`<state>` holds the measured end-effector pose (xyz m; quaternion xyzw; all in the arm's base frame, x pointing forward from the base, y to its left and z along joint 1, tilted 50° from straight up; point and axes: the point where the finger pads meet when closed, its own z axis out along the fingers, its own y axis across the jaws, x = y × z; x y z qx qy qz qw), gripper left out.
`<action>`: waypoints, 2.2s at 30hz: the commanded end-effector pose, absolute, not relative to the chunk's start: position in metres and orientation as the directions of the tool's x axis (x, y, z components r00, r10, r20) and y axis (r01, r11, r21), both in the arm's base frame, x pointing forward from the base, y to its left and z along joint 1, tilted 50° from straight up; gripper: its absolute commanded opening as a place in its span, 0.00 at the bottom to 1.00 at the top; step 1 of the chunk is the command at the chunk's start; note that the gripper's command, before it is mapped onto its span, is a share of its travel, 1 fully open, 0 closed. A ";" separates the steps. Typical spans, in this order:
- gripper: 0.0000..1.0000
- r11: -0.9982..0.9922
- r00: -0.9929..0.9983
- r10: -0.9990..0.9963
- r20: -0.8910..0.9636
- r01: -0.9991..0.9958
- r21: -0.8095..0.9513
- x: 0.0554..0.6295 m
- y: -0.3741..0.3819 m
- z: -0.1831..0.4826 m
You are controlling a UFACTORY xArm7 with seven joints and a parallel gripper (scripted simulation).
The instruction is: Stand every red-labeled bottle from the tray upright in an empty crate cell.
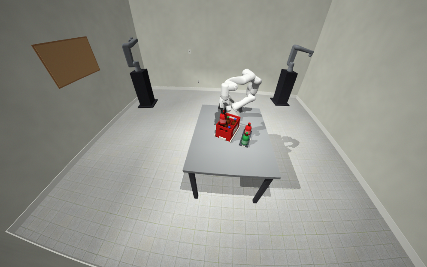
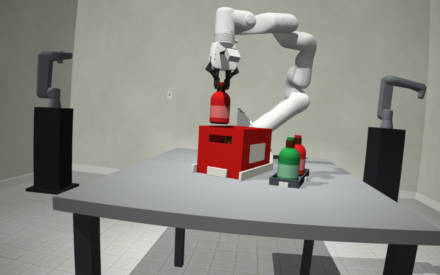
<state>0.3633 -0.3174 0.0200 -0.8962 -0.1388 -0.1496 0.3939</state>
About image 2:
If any green bottle with pale green label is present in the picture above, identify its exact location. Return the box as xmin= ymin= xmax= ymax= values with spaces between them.
xmin=277 ymin=137 xmax=300 ymax=180

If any brown bottle with cream cap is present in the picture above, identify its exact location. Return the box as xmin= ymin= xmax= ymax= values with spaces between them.
xmin=220 ymin=136 xmax=232 ymax=144

